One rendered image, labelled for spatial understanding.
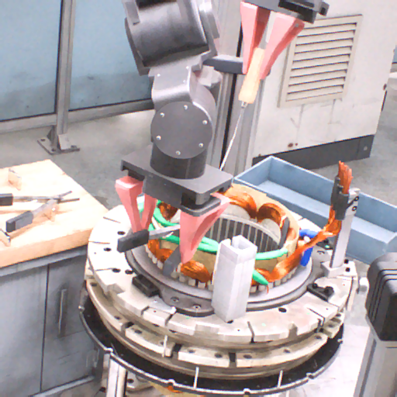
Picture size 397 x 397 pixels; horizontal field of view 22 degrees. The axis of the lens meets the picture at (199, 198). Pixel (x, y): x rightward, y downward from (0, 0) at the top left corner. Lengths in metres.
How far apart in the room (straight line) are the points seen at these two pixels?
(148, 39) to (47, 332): 0.54
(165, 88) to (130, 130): 3.14
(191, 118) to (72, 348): 0.58
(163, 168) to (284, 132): 2.75
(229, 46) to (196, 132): 0.69
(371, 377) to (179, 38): 0.41
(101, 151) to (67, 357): 2.49
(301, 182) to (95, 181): 2.17
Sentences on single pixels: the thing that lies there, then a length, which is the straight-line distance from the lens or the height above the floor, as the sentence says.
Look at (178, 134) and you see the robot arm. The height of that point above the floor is 1.34.
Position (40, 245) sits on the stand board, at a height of 1.06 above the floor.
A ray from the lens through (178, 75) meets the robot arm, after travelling 0.94.
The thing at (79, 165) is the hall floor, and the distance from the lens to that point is 3.76.
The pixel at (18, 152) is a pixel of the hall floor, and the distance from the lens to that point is 3.83.
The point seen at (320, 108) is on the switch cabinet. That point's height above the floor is 0.27.
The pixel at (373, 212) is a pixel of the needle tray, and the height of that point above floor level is 1.04.
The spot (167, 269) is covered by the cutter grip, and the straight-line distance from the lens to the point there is 1.05.
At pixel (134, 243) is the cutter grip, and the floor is 1.17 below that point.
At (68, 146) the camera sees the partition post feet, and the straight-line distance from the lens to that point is 3.85.
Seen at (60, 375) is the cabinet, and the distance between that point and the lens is 1.45.
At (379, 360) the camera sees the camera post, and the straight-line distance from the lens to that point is 0.70.
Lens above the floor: 1.74
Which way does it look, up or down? 29 degrees down
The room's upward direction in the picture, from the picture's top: 8 degrees clockwise
